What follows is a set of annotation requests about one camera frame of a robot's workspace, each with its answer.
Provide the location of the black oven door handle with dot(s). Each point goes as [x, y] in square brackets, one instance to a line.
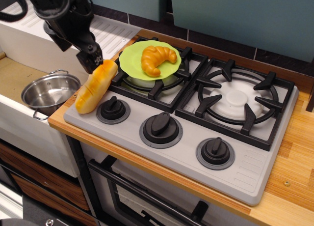
[149, 197]

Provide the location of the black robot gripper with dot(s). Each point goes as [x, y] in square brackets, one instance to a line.
[73, 29]

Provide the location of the grey toy stove top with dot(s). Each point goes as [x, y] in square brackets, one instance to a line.
[244, 180]

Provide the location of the orange toy croissant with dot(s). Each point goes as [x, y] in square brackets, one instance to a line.
[153, 56]

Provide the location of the black left burner grate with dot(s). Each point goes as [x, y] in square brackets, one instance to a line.
[163, 94]

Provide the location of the black right burner grate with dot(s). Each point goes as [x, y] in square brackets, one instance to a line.
[265, 131]

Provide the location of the black burner grate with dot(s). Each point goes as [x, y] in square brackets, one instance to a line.
[265, 131]
[163, 94]

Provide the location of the yellow toy bread loaf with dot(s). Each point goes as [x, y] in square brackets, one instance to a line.
[95, 87]

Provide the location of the white right burner cap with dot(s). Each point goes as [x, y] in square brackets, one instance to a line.
[235, 95]

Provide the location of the black right stove knob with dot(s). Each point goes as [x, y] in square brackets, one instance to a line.
[215, 154]

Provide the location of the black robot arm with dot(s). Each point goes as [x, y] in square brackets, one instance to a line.
[50, 9]

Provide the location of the wooden drawer fronts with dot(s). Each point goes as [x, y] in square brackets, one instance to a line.
[46, 185]

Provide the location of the small stainless steel pot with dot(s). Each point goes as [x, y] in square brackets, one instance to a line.
[48, 93]

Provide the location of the black stove knob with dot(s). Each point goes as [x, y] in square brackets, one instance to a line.
[215, 154]
[113, 111]
[161, 131]

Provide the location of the black middle stove knob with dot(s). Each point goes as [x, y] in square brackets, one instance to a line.
[161, 131]

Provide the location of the light green plastic plate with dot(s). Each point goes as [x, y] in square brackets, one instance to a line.
[130, 62]

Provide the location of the black left stove knob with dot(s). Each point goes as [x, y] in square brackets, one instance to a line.
[113, 111]

